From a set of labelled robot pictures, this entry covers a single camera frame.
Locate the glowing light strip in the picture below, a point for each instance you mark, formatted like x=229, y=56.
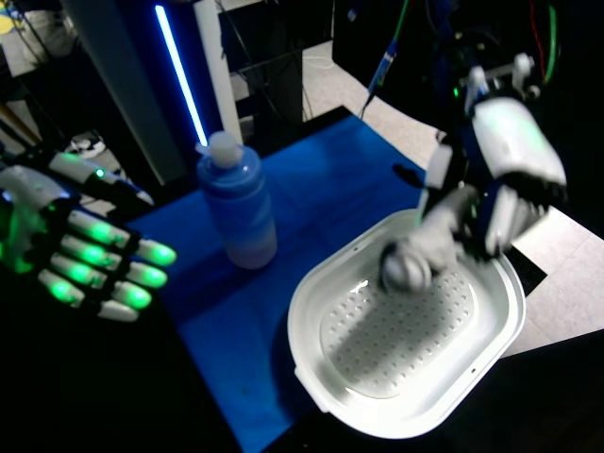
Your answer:
x=181, y=80

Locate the white plastic basin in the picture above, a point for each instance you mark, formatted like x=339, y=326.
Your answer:
x=424, y=401

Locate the grey umbrella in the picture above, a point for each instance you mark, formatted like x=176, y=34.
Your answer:
x=424, y=240

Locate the yellow blue printed sheet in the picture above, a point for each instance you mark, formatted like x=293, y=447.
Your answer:
x=9, y=21

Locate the grey column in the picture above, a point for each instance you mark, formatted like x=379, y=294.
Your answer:
x=122, y=71

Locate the white perforated drain plate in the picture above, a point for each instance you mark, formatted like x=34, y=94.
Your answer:
x=391, y=340

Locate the white sneaker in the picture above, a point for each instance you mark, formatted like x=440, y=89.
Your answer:
x=89, y=145

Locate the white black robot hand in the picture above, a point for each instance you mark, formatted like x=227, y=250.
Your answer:
x=80, y=255
x=514, y=137

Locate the blue bottle with white cap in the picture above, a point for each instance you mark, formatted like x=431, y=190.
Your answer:
x=236, y=203

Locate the black metal stand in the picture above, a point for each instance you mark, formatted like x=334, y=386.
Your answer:
x=283, y=85

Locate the table cloth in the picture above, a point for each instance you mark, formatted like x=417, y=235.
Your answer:
x=302, y=189

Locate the white column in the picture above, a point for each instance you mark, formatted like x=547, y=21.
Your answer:
x=214, y=56

